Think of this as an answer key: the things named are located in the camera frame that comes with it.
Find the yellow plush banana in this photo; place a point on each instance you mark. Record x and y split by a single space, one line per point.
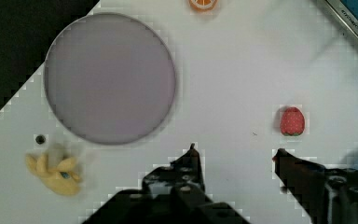
55 171

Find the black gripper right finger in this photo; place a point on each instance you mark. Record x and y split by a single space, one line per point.
329 196

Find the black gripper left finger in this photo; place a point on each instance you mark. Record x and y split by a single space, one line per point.
173 194

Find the purple round plate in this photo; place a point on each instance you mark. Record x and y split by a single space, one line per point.
109 79

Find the orange slice toy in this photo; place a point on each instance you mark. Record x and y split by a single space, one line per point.
202 5

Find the black table hole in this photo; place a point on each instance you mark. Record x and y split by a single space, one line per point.
40 139

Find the red plush strawberry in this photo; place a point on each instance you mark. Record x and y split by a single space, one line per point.
292 122

